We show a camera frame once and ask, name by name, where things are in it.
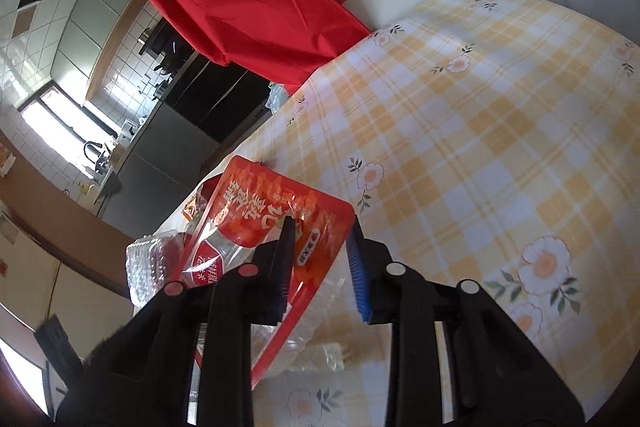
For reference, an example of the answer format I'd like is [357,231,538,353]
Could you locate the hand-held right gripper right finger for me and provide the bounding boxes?
[346,219,586,427]

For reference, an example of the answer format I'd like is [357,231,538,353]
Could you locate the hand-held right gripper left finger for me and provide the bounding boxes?
[55,216,296,427]

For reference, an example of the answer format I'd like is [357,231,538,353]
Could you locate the red snack packet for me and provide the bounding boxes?
[177,155,356,388]

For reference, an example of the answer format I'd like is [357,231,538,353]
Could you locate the clear plastic wrapper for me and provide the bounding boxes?
[250,287,363,373]

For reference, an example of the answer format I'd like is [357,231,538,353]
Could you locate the clear plastic bottle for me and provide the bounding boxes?
[125,229,201,308]

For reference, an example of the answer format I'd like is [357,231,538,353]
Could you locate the small white plastic bag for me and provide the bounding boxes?
[265,82,288,112]

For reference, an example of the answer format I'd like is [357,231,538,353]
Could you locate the grey kitchen cabinet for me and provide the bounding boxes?
[97,107,221,233]

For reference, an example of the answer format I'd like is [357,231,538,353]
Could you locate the black built-in oven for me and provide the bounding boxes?
[167,57,273,142]

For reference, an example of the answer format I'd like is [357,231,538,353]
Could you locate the yellow checked tablecloth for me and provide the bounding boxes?
[135,0,640,427]

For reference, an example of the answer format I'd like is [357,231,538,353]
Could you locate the kitchen faucet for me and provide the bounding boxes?
[82,141,113,168]

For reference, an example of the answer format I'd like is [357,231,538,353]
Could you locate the grey wall cabinets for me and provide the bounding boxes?
[55,0,151,98]

